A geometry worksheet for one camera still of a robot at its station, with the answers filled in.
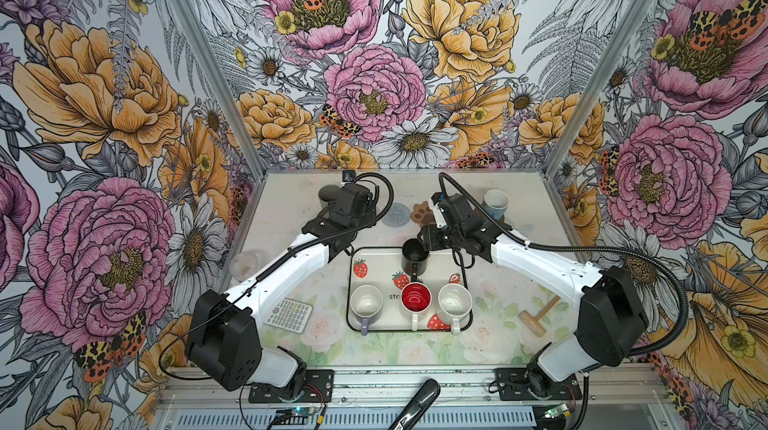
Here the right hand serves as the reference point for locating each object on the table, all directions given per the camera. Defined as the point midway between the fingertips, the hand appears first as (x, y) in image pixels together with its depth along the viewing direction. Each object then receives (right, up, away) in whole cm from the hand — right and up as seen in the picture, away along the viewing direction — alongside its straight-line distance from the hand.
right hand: (429, 242), depth 85 cm
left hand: (-20, +8, -1) cm, 22 cm away
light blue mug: (+23, +11, +15) cm, 30 cm away
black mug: (-4, -6, +8) cm, 11 cm away
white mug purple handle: (-18, -17, +2) cm, 25 cm away
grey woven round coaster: (-8, +6, +23) cm, 25 cm away
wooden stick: (+28, -21, -2) cm, 36 cm away
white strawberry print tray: (-13, -9, +9) cm, 18 cm away
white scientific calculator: (-39, -20, 0) cm, 44 cm away
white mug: (+8, -18, +1) cm, 19 cm away
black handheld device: (-4, -32, -18) cm, 37 cm away
